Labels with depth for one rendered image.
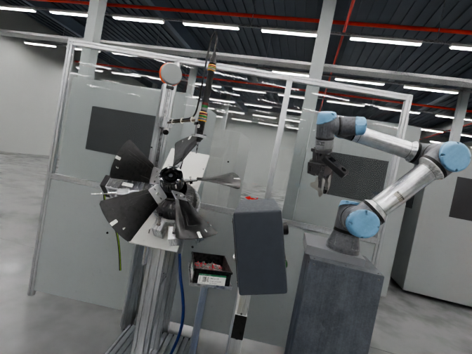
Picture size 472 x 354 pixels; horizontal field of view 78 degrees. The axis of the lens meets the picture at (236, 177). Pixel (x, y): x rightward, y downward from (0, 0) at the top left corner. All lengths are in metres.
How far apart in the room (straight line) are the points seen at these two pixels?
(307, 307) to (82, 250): 1.84
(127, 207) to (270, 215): 0.93
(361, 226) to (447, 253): 3.76
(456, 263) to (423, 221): 0.68
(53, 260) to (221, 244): 1.35
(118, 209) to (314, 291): 0.94
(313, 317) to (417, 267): 3.60
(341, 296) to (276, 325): 1.17
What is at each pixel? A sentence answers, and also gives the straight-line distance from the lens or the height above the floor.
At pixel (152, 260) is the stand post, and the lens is 1.74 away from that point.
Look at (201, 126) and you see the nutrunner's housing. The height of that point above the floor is 1.49.
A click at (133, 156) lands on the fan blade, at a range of 1.65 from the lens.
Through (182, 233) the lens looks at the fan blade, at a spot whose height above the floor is 1.00.
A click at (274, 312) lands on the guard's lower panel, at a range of 2.44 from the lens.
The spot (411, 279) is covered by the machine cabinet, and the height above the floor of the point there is 0.23.
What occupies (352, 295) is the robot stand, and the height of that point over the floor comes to 0.89.
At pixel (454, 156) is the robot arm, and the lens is 1.37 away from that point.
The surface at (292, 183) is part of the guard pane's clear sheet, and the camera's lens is 2.21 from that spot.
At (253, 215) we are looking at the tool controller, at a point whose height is 1.23.
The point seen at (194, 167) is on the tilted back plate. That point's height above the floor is 1.27.
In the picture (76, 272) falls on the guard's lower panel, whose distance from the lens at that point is 2.73.
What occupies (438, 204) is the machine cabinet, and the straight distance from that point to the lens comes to 4.85.
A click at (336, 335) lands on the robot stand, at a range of 1.46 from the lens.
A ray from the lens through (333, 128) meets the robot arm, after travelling 1.26.
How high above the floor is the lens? 1.33
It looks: 2 degrees down
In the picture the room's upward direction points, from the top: 11 degrees clockwise
